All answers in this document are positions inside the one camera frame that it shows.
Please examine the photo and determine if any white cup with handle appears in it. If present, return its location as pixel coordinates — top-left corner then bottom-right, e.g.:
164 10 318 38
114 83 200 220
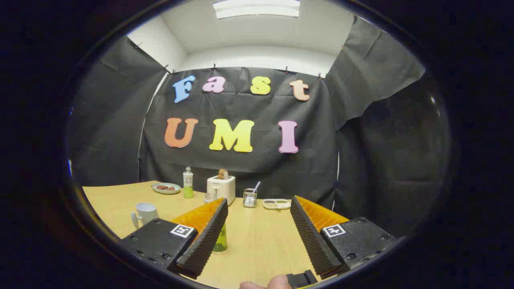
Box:
131 203 160 229

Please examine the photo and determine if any clear juice bottle green label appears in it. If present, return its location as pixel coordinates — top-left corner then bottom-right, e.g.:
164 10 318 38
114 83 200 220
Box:
204 193 228 254

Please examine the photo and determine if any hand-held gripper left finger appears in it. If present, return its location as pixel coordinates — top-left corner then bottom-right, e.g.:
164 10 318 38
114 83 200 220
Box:
120 197 228 280

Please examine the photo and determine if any pale green plate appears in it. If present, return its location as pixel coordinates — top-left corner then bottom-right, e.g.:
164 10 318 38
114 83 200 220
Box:
151 183 181 195

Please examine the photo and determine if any white toaster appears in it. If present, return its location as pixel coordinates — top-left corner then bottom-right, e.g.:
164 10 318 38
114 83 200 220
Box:
207 175 236 206

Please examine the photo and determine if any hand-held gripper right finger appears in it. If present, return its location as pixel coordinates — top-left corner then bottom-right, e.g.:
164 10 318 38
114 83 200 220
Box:
290 195 397 277

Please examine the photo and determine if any ceiling light panel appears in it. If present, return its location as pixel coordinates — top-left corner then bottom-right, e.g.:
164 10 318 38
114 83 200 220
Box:
213 0 300 20

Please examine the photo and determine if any wooden table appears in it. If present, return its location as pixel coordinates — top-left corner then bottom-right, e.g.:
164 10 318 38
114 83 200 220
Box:
82 181 350 289

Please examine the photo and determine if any capped white green drink bottle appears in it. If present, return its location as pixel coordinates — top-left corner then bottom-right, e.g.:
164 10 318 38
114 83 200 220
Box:
183 167 194 199

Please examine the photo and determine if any white divided dish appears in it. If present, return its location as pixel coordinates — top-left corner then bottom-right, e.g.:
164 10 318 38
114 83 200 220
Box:
263 199 291 210

